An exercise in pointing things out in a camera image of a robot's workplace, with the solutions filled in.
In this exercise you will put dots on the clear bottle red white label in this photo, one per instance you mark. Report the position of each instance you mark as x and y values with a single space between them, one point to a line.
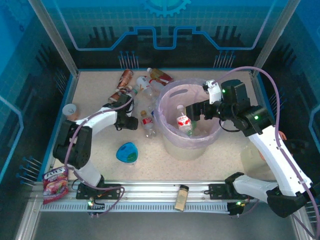
183 121

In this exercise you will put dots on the clear bottle tan cap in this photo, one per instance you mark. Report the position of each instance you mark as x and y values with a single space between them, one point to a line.
148 122

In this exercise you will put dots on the clear bottle green cap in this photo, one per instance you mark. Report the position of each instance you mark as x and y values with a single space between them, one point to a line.
135 91

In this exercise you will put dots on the white plastic bottle red cap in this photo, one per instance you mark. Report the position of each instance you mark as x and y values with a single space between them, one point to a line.
142 83

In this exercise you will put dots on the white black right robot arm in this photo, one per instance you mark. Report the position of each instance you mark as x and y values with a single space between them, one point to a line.
275 155

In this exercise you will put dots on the pink plastic bin liner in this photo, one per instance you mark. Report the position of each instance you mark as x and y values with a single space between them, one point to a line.
172 100

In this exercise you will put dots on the translucent white waste bin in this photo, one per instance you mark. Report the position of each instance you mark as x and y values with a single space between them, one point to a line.
185 153

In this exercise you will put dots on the blue triangular lidded container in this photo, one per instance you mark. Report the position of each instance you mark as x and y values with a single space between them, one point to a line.
126 152

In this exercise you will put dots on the clear crumpled plastic bottle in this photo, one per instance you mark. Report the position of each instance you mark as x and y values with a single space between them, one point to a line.
157 87

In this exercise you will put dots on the tea bottle yellow cap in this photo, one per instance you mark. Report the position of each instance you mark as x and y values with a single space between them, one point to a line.
161 75

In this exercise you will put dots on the translucent plastic container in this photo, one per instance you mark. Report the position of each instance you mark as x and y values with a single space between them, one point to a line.
250 157

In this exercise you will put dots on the orange plastic object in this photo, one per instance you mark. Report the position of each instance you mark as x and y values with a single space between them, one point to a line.
283 135

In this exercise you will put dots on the peach cup grey lid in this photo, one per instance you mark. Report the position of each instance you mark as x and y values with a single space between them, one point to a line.
70 110

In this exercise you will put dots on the tan spice jar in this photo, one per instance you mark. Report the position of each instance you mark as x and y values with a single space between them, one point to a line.
181 198

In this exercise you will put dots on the purple red candy bag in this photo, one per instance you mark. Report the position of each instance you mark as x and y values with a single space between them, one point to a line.
55 185

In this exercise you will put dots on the aluminium extrusion rail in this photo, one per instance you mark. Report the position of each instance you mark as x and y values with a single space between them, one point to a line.
155 190

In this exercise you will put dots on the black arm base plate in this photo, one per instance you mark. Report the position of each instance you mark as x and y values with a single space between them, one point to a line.
217 191
110 191

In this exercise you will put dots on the aluminium frame post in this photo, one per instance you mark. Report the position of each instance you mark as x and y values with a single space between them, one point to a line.
274 37
53 37

